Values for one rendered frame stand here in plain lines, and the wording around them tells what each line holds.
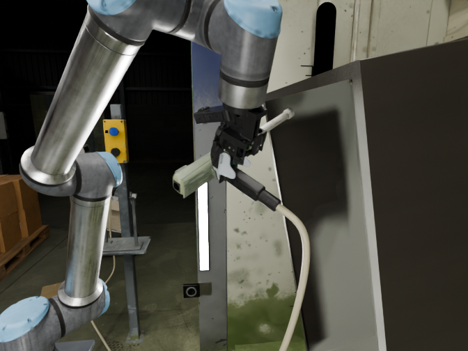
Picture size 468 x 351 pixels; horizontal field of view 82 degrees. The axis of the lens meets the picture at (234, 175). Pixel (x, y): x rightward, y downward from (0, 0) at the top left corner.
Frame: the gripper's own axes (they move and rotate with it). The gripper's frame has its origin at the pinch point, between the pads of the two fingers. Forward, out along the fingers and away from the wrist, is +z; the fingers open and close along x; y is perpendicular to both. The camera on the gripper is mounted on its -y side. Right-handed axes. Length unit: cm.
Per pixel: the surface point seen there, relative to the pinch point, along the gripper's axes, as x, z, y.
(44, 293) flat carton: -50, 220, -148
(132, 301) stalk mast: -12, 155, -57
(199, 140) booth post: 50, 47, -57
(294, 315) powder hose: -7.9, 19.4, 31.0
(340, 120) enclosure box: 62, 7, 8
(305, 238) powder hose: -1.8, 1.6, 24.5
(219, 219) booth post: 41, 86, -30
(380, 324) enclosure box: -2.1, 10.1, 44.7
